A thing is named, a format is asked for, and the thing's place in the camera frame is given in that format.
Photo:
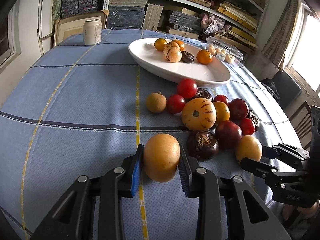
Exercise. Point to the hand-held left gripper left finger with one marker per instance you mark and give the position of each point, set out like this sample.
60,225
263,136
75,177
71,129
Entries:
137,170

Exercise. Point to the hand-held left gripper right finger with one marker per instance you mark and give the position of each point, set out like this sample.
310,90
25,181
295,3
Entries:
183,172

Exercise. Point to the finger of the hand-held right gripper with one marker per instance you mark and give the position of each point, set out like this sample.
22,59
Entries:
268,151
255,166

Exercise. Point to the dark brown water chestnut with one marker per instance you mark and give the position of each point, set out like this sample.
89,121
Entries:
254,118
205,93
187,57
202,145

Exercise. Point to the red tomato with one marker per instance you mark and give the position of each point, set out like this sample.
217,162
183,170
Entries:
247,126
175,103
221,99
187,88

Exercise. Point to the dark red plum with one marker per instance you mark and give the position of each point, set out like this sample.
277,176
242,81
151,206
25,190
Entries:
238,108
228,135

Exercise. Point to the large striped pepino melon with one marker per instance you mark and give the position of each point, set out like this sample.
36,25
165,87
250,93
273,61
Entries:
198,113

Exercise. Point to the tan longan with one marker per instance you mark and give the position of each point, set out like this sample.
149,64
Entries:
156,102

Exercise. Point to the white oval plate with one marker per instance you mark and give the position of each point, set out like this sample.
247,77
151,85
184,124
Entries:
200,72

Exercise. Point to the orange mandarin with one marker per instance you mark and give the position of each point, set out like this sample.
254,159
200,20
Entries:
181,45
204,56
160,44

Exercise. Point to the striped yellow pepino melon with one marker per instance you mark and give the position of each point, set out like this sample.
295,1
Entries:
172,54
171,45

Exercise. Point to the person's right hand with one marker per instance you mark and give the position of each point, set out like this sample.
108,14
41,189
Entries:
308,210

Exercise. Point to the slatted wooden chair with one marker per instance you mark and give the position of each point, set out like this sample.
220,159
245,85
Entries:
300,108

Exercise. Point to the dark clothing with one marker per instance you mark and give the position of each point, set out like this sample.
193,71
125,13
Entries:
271,87

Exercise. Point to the black padded chair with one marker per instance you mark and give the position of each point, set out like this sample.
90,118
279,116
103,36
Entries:
287,90

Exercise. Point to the blue checked tablecloth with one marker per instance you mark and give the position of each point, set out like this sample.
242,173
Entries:
75,117

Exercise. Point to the clear plastic clamshell box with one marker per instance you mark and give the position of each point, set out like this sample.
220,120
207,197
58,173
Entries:
225,53

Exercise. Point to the bright window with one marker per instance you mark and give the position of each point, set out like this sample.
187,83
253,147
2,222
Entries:
310,42

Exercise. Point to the brick pattern curtain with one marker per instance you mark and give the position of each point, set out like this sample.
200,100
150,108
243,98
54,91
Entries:
282,35

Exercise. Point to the pink plastic bag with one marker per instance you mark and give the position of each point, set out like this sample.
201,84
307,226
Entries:
212,25

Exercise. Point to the pale drink can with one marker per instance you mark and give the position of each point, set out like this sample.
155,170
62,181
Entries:
92,33

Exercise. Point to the shelf of stacked boxes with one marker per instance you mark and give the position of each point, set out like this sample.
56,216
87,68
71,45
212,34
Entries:
127,17

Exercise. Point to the beige framed wooden panel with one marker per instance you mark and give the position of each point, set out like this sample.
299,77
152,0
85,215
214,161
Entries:
70,27

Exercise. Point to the white metal shelving rack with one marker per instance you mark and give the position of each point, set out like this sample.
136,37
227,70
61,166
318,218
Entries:
106,7

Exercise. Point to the white framed window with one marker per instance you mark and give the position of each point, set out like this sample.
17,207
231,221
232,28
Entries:
7,42

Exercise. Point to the white wooden strip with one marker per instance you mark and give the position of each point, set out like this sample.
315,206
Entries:
45,12

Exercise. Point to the green marbled board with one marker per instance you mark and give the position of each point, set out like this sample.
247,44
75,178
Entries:
57,2

